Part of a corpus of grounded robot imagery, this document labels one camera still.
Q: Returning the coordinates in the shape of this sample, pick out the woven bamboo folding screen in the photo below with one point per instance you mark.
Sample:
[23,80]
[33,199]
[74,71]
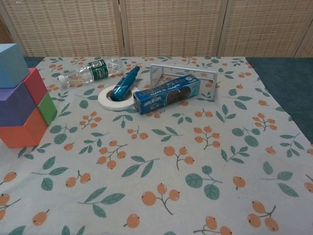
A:
[171,24]

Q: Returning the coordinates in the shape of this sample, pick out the blue cookie box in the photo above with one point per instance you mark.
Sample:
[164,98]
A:
[166,94]

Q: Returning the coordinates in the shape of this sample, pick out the light blue cube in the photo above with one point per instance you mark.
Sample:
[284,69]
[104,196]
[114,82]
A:
[12,66]

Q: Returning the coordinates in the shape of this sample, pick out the purple cube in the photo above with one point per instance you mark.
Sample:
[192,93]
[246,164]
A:
[14,105]

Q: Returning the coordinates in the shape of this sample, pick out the green foam cube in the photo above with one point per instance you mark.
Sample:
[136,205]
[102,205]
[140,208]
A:
[47,110]

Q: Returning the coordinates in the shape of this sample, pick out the white tape roll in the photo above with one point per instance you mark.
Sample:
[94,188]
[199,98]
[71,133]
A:
[104,101]

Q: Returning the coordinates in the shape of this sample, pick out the pink cube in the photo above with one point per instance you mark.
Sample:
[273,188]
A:
[35,83]

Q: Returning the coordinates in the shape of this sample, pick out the clear bottle with green label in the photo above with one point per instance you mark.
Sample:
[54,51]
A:
[97,69]

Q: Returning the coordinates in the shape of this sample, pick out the orange cube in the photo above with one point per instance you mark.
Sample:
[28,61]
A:
[19,134]

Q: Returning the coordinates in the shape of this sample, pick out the blue spray bottle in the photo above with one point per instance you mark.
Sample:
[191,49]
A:
[124,83]

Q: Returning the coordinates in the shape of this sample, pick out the floral patterned tablecloth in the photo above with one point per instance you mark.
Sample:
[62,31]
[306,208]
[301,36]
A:
[171,159]

